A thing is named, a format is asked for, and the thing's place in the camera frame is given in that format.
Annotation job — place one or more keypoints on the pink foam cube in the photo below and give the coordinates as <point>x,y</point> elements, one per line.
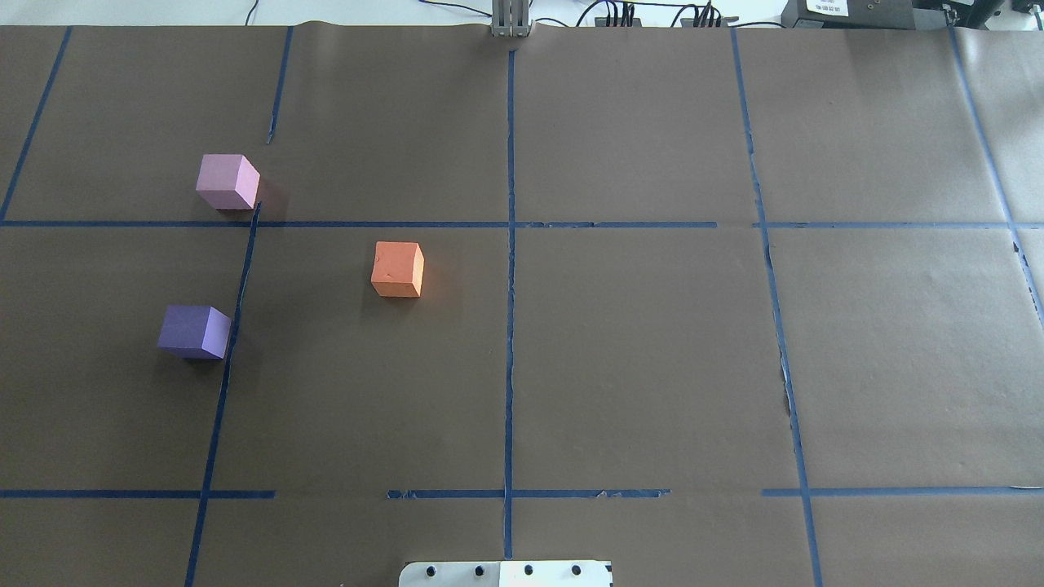
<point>228,182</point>

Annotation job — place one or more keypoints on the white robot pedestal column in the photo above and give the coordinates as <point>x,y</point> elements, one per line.
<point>508,573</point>

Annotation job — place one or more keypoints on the black desktop box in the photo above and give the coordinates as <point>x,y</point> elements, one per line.
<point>893,15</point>

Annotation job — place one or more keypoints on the aluminium frame post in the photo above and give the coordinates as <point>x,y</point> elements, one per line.
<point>511,18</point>

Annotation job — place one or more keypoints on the purple foam cube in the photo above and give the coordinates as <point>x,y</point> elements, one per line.
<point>195,332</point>

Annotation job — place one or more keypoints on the orange foam cube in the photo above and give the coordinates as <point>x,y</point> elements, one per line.
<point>398,269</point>

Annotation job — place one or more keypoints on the brown paper table cover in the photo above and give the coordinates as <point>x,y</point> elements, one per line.
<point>726,308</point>

